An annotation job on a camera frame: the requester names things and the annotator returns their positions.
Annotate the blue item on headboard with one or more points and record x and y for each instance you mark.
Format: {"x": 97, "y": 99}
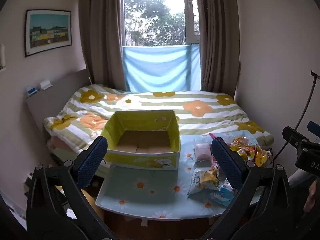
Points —
{"x": 32, "y": 91}

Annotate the framed wall picture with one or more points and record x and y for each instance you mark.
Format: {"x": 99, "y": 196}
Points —
{"x": 48, "y": 30}

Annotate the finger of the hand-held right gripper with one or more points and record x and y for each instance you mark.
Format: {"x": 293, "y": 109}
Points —
{"x": 314, "y": 127}
{"x": 293, "y": 137}

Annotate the brown curtain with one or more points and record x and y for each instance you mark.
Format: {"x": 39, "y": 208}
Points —
{"x": 105, "y": 30}
{"x": 220, "y": 42}

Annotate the yellow-green storage box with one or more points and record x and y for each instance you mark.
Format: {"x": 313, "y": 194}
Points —
{"x": 140, "y": 160}

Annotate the grey bed headboard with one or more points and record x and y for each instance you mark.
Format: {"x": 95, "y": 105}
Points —
{"x": 50, "y": 102}

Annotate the pink pillow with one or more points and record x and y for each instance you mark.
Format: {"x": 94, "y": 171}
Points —
{"x": 60, "y": 143}

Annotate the pink and white snack bag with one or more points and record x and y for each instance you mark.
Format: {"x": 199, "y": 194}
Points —
{"x": 202, "y": 152}

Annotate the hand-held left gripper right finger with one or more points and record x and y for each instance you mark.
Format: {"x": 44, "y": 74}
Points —
{"x": 226, "y": 162}

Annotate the white folding table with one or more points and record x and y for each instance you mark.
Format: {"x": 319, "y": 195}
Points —
{"x": 143, "y": 222}

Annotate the striped floral blanket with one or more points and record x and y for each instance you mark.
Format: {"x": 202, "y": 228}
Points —
{"x": 150, "y": 102}

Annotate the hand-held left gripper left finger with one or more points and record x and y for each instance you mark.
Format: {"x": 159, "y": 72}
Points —
{"x": 92, "y": 162}

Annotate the white item on headboard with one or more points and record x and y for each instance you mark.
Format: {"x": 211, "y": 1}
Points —
{"x": 46, "y": 84}

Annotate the small pink candy packet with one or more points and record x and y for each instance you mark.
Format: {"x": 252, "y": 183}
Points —
{"x": 215, "y": 163}

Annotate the window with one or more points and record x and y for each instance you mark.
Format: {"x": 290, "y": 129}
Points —
{"x": 155, "y": 17}

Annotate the clear waffle packet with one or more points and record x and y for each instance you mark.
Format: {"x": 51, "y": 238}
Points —
{"x": 241, "y": 141}

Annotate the light blue cloth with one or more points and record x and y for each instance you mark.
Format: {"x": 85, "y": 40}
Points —
{"x": 160, "y": 67}

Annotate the person's right hand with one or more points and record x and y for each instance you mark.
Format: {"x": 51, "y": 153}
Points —
{"x": 311, "y": 197}

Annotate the blue and white snack packet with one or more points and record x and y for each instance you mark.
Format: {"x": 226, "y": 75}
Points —
{"x": 221, "y": 195}

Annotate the cardboard box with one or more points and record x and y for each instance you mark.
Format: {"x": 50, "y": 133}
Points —
{"x": 90, "y": 200}

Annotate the yellow and white snack packet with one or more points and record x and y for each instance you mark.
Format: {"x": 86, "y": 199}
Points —
{"x": 202, "y": 180}

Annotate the daisy print blue tablecloth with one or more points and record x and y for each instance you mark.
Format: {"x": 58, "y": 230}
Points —
{"x": 150, "y": 187}

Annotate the orange snack bag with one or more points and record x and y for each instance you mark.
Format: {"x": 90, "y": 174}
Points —
{"x": 260, "y": 156}

